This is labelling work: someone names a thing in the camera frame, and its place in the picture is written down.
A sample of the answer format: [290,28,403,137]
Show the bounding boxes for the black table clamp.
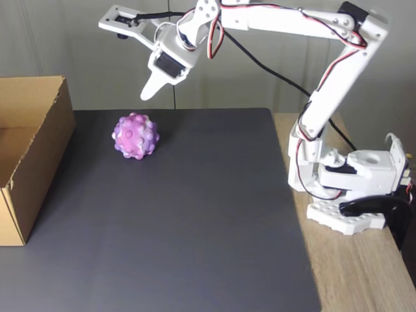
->
[339,194,412,251]

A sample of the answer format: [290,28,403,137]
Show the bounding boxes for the pink purple bumpy ball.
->
[112,112,160,160]

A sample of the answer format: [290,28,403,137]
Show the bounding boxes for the black camera cable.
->
[131,11,358,152]

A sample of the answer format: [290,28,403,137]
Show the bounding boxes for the brown cardboard box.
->
[0,76,77,247]

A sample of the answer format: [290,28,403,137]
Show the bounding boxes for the black table mat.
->
[0,108,322,312]

